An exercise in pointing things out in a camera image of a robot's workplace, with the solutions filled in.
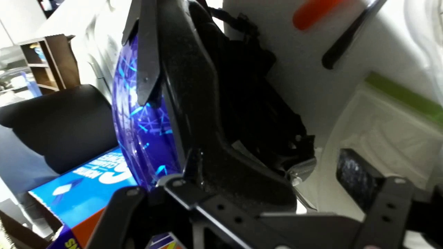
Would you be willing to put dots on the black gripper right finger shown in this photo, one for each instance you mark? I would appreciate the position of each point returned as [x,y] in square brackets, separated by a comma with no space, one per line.
[385,208]

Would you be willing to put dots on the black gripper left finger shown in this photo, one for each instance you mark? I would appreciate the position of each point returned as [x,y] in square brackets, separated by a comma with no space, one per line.
[125,216]

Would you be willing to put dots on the blue and black bicycle helmet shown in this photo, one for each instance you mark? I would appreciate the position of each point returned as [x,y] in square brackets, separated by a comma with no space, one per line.
[208,115]

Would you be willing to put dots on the blue detergent box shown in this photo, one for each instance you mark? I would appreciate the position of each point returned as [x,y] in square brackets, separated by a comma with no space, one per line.
[87,188]

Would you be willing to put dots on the green zip plastic bag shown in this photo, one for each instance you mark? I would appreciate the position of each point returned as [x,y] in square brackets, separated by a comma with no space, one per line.
[392,133]

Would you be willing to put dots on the black cylinder speaker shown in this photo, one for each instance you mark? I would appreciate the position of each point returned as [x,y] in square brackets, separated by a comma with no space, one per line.
[59,125]

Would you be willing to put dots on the orange marker pen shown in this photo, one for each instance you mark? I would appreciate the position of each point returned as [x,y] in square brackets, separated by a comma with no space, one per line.
[318,11]

